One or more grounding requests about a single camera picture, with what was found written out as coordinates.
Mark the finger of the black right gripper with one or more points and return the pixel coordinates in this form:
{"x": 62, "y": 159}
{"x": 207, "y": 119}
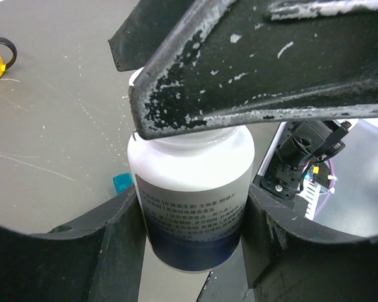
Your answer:
{"x": 229, "y": 63}
{"x": 145, "y": 28}

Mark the white pill bottle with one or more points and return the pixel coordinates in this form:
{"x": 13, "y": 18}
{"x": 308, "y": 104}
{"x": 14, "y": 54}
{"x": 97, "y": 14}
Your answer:
{"x": 192, "y": 190}

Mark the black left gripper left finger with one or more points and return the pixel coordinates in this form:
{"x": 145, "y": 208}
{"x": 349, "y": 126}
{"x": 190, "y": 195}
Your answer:
{"x": 95, "y": 257}

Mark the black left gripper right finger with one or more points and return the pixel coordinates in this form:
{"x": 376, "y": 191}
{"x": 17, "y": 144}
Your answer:
{"x": 290, "y": 258}

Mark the teal pill organizer box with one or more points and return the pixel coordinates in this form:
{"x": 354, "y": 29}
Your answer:
{"x": 122, "y": 181}

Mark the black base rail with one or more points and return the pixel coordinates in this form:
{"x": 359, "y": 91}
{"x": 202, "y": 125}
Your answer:
{"x": 308, "y": 188}

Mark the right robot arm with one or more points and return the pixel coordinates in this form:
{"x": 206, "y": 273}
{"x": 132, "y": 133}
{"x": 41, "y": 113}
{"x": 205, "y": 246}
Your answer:
{"x": 213, "y": 64}

